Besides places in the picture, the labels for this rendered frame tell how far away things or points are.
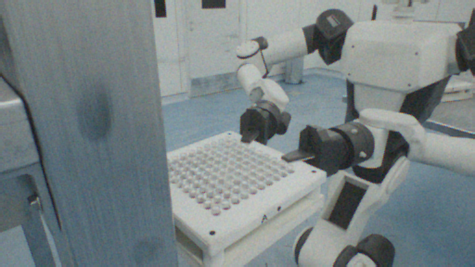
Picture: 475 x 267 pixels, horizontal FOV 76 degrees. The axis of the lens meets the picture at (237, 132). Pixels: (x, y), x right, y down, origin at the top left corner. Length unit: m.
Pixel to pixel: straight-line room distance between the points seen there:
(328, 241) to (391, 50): 0.56
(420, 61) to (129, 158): 0.78
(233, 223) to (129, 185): 0.25
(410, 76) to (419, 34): 0.10
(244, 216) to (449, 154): 0.44
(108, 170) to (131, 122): 0.03
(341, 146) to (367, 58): 0.37
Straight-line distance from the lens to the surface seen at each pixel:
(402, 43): 0.88
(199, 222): 0.41
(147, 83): 0.16
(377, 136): 0.69
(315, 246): 1.00
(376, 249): 1.47
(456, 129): 1.44
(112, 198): 0.17
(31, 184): 0.19
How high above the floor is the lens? 1.31
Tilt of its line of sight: 23 degrees down
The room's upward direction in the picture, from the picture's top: straight up
